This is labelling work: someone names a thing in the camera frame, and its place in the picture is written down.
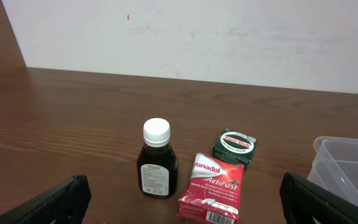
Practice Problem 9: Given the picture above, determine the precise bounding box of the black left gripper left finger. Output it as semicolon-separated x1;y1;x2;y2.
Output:
0;175;91;224

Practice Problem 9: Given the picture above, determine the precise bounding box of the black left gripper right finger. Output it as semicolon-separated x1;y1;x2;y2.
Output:
280;172;358;224

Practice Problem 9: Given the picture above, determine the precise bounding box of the green Zam-Buk box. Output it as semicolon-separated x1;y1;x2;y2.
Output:
211;128;258;170

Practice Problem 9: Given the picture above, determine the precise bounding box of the red Panadol ActiFast box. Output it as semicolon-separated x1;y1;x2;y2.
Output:
178;153;244;224

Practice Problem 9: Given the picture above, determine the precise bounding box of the dark syrup bottle white cap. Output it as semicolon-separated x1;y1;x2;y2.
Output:
137;118;178;198

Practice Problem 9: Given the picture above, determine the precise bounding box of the clear plastic container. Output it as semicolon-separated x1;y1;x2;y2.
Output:
308;136;358;206

